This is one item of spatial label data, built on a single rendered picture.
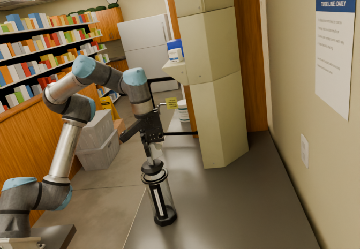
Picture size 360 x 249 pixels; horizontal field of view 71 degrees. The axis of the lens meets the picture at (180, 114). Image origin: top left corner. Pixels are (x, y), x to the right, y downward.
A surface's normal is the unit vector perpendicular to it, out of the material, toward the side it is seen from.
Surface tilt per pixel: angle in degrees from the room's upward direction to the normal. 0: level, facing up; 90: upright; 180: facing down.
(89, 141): 95
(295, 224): 0
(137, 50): 90
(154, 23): 90
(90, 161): 95
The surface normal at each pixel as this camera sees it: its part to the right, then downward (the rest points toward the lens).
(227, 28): 0.60, 0.19
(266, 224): -0.18, -0.92
